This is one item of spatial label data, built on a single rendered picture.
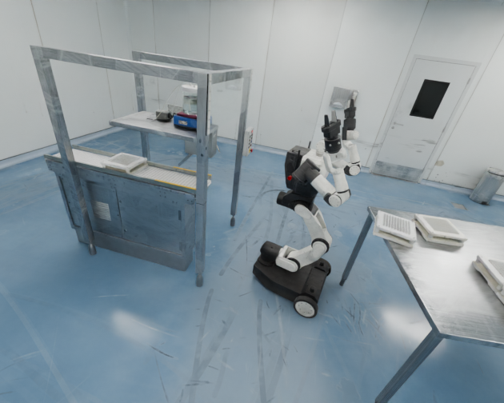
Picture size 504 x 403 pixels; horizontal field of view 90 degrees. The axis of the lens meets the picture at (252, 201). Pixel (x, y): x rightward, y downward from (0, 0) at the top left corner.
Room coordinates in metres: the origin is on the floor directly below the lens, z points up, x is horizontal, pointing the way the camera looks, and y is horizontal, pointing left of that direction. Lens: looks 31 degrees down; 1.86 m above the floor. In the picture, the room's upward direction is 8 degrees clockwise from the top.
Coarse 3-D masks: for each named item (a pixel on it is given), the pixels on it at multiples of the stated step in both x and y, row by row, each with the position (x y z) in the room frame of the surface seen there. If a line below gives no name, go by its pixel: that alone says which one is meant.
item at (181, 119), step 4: (180, 112) 1.74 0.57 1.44; (176, 116) 1.69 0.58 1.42; (180, 116) 1.70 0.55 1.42; (184, 116) 1.70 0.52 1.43; (188, 116) 1.69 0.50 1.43; (192, 116) 1.69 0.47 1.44; (196, 116) 1.70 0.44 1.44; (176, 120) 1.69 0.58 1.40; (180, 120) 1.69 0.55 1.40; (184, 120) 1.68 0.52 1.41; (188, 120) 1.68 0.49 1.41; (192, 120) 1.67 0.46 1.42; (196, 120) 1.67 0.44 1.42; (176, 124) 1.69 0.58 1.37; (180, 124) 1.69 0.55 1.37; (184, 124) 1.68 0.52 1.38; (188, 124) 1.68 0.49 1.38; (192, 124) 1.67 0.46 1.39; (196, 124) 1.67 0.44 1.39; (188, 128) 1.68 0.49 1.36; (192, 128) 1.67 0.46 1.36; (196, 128) 1.67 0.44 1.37
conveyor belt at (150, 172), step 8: (80, 152) 2.02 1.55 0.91; (88, 152) 2.04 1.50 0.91; (80, 160) 1.87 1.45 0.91; (88, 160) 1.89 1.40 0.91; (96, 160) 1.91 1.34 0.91; (88, 168) 1.76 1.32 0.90; (144, 168) 1.89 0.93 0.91; (152, 168) 1.91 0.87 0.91; (144, 176) 1.75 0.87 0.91; (152, 176) 1.77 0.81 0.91; (160, 176) 1.79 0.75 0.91; (168, 176) 1.81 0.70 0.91; (176, 176) 1.83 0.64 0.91; (184, 176) 1.85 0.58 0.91; (192, 176) 1.87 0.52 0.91; (184, 184) 1.71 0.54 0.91; (192, 184) 1.73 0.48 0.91; (208, 184) 1.80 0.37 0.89
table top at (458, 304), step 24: (408, 216) 1.75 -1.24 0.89; (432, 216) 1.81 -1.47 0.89; (384, 240) 1.42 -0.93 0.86; (480, 240) 1.55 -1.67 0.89; (408, 264) 1.17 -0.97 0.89; (432, 264) 1.20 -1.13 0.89; (456, 264) 1.23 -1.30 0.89; (432, 288) 1.00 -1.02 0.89; (456, 288) 1.03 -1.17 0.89; (480, 288) 1.05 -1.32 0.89; (432, 312) 0.84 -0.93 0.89; (456, 312) 0.86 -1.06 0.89; (480, 312) 0.88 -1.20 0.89; (456, 336) 0.73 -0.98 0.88; (480, 336) 0.74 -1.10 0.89
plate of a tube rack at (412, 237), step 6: (378, 210) 1.64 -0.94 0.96; (378, 216) 1.56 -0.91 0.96; (396, 216) 1.59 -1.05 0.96; (378, 222) 1.47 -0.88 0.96; (396, 222) 1.51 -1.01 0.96; (414, 222) 1.54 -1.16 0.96; (378, 228) 1.42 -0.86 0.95; (384, 228) 1.41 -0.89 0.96; (390, 228) 1.42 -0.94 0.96; (414, 228) 1.47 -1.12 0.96; (396, 234) 1.37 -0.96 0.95; (402, 234) 1.37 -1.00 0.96; (408, 234) 1.38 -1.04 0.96; (414, 234) 1.39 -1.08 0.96; (414, 240) 1.33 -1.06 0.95
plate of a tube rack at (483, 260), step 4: (480, 256) 1.25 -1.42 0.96; (484, 256) 1.26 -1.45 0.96; (480, 260) 1.23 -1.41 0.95; (484, 260) 1.22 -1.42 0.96; (496, 260) 1.23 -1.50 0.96; (500, 260) 1.24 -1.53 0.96; (484, 264) 1.19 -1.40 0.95; (488, 264) 1.18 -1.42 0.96; (488, 268) 1.15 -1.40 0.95; (492, 268) 1.15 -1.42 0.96; (492, 272) 1.12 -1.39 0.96; (496, 272) 1.12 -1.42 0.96; (492, 276) 1.10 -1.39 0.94; (496, 276) 1.09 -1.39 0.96; (500, 276) 1.09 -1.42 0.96; (496, 280) 1.07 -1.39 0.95; (500, 280) 1.06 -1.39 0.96; (500, 284) 1.04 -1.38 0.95
